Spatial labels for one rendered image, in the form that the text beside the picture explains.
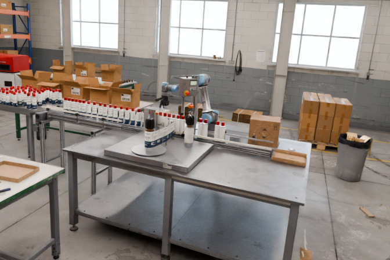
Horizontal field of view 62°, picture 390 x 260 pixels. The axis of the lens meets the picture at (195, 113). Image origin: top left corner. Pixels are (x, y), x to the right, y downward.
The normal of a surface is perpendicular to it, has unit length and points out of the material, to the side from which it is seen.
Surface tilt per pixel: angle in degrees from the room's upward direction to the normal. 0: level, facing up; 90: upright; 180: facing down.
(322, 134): 90
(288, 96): 90
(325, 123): 90
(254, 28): 90
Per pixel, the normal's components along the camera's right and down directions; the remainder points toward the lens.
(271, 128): -0.23, 0.21
